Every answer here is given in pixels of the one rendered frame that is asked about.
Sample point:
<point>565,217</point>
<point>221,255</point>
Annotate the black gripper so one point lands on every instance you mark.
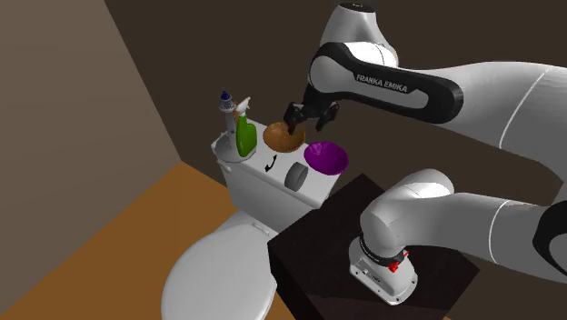
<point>315,106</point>

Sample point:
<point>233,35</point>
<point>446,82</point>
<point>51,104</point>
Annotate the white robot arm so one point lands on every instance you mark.
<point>487,97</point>

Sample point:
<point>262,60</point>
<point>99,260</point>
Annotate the brown bowl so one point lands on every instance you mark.
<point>278,138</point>

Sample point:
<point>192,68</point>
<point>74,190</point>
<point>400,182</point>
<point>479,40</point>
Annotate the purple bowl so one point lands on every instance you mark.
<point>325,157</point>

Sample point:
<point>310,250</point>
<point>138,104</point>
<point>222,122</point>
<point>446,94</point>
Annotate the grey cylinder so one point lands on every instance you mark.
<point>296,177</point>

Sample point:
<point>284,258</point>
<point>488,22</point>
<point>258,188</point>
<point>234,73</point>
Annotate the green spray bottle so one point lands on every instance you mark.
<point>246,137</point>

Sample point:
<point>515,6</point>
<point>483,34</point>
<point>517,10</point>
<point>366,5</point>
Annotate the grey tower figure blue top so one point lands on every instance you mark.
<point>228,116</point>

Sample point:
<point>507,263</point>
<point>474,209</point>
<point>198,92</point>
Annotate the dark robot stand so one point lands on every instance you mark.
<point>319,257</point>

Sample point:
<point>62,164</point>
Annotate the white toilet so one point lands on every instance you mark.
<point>221,274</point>

